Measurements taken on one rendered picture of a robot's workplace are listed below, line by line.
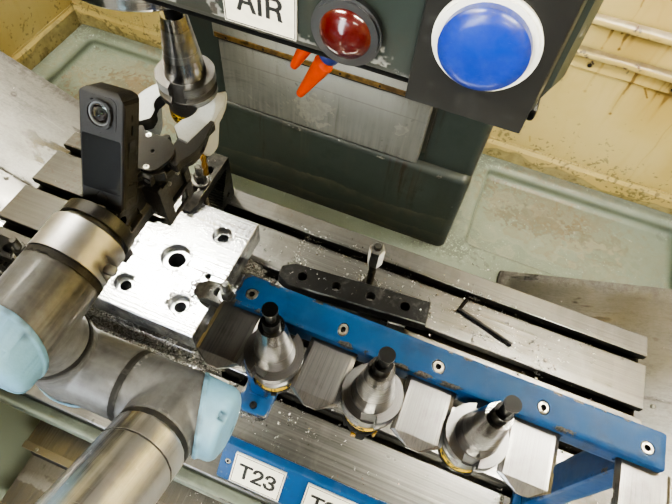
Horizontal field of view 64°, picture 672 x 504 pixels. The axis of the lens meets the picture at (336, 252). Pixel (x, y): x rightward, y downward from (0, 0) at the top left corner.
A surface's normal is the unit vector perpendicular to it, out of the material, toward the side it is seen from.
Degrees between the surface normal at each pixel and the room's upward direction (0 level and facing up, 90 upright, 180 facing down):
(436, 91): 90
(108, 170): 61
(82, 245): 31
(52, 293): 36
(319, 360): 0
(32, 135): 24
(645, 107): 90
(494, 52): 88
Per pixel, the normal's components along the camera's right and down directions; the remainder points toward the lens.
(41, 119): 0.44, -0.35
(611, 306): -0.30, -0.64
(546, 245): 0.07, -0.54
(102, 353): 0.18, -0.75
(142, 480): 0.84, -0.33
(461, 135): -0.36, 0.77
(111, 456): 0.15, -0.87
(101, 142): -0.27, 0.43
